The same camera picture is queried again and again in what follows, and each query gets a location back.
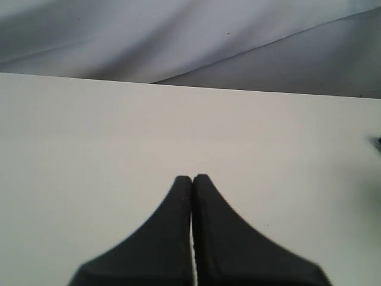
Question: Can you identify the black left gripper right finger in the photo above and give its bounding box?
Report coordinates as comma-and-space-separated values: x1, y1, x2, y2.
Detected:
192, 175, 330, 285

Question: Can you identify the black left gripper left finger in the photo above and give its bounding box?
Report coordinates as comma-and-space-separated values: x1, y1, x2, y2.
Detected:
70, 176, 192, 285

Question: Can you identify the white backdrop cloth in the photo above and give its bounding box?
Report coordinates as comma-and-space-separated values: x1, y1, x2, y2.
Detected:
1, 1, 380, 98

